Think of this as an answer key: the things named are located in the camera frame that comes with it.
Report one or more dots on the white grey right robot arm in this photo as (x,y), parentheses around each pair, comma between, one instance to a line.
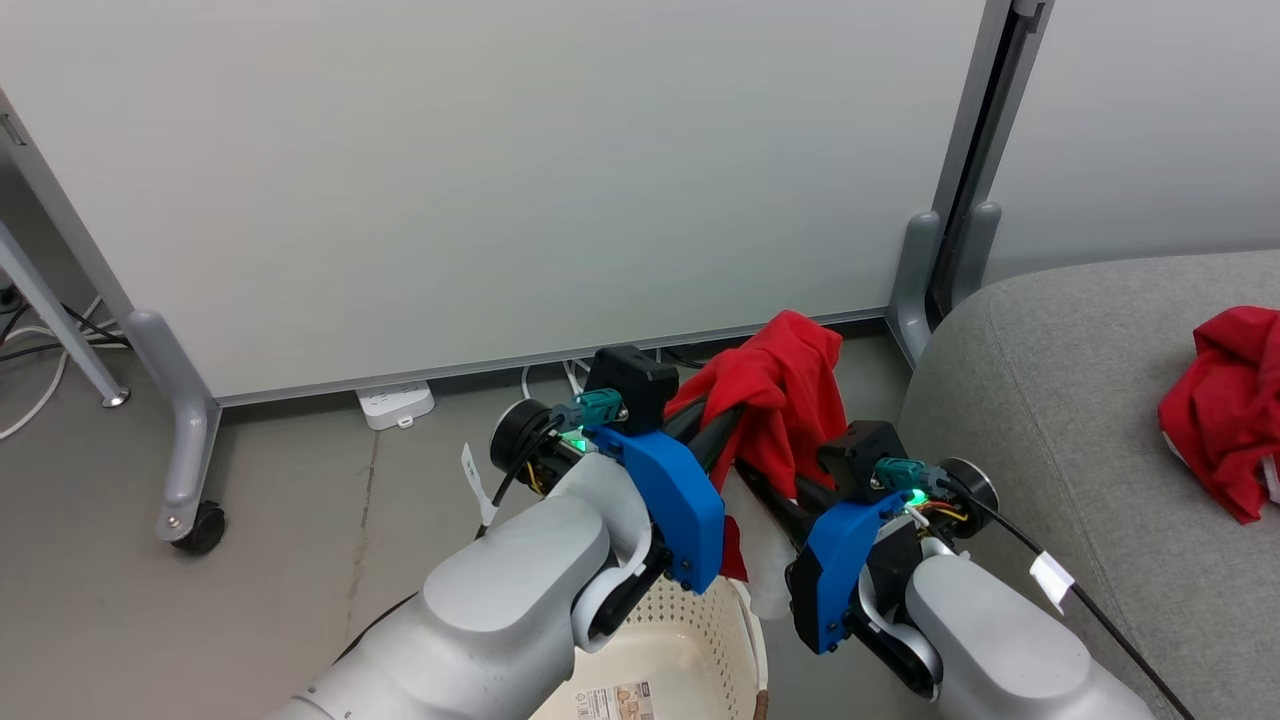
(1000,640)

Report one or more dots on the white partition panel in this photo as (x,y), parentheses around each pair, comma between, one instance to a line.
(500,150)
(1150,120)

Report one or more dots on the grey partition foot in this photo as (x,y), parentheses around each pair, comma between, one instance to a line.
(185,420)
(915,290)
(978,250)

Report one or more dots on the red garment with white trim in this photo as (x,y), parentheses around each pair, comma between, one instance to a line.
(1220,400)
(790,400)

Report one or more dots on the black caster wheel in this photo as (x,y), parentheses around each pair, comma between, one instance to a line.
(202,530)

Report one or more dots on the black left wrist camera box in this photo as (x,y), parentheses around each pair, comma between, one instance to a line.
(630,385)

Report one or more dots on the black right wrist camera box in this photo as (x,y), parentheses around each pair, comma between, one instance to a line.
(860,455)

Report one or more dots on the grey metal table leg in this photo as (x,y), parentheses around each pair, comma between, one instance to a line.
(55,310)

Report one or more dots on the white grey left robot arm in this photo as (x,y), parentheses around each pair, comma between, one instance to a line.
(500,610)

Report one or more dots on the grey fabric sofa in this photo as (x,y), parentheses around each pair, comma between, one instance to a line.
(1050,400)

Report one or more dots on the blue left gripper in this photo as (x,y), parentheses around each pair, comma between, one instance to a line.
(675,500)

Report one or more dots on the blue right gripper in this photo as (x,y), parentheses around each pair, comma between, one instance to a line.
(835,570)

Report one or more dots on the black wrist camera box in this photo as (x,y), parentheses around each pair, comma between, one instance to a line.
(860,455)
(630,385)

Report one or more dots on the white power strip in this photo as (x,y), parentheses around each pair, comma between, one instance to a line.
(395,404)

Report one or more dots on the white woven-rim laundry basket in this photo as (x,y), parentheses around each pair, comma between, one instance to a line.
(690,640)

